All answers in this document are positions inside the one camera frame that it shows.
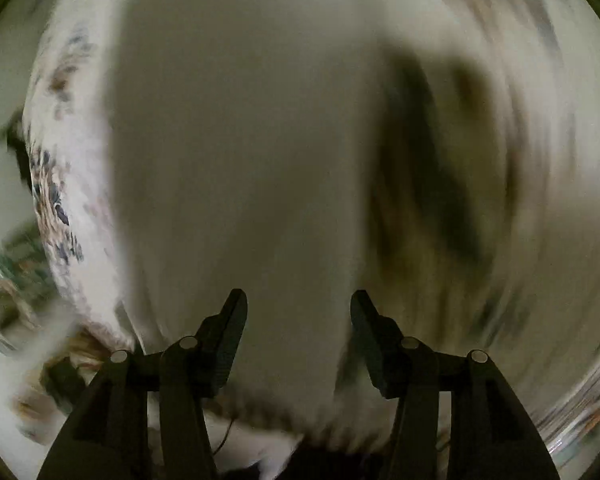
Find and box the white cloth garment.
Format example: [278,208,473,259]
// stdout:
[102,0,481,461]

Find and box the floral printed blanket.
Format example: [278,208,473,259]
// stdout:
[0,0,600,466]

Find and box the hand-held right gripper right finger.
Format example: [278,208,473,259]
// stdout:
[350,289,562,480]

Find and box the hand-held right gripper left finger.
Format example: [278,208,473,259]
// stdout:
[36,288,248,480]

